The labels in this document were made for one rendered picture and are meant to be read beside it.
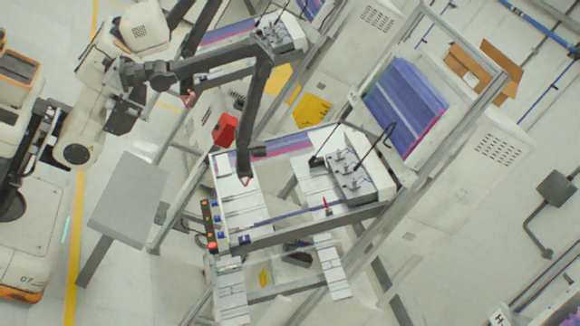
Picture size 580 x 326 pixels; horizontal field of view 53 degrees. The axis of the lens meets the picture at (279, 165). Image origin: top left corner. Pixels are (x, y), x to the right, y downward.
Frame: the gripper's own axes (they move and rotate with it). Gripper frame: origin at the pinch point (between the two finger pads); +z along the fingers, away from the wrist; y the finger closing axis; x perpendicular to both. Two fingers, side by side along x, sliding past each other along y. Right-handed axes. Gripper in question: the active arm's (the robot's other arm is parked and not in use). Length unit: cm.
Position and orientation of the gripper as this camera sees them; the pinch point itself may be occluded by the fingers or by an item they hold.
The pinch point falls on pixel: (245, 185)
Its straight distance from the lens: 251.1
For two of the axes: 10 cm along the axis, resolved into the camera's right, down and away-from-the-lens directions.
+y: -2.1, -5.8, 7.9
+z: 0.3, 8.0, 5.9
